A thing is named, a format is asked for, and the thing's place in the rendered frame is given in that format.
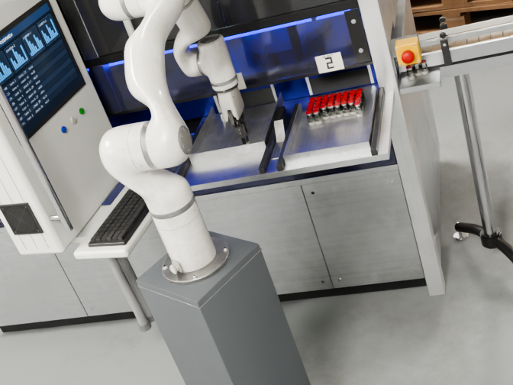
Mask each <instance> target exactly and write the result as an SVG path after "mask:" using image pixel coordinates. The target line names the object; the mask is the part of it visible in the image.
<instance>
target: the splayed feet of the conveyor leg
mask: <svg viewBox="0 0 513 385"><path fill-rule="evenodd" d="M455 230H456V231H457V232H456V233H455V234H454V235H453V237H454V239H455V240H457V241H464V240H466V239H467V238H468V237H469V235H468V233H470V234H474V235H477V236H479V237H480V238H481V242H482V246H483V247H485V248H490V249H493V248H498V249H499V250H500V251H501V252H502V253H503V254H504V255H505V256H506V257H507V258H508V259H509V260H510V261H511V262H512V263H513V247H512V246H511V245H510V244H509V243H508V242H507V241H505V240H504V239H503V238H502V231H501V230H500V229H499V228H497V233H496V234H495V235H491V236H487V235H484V233H483V229H482V226H481V225H476V224H472V223H465V222H457V223H456V224H455Z"/></svg>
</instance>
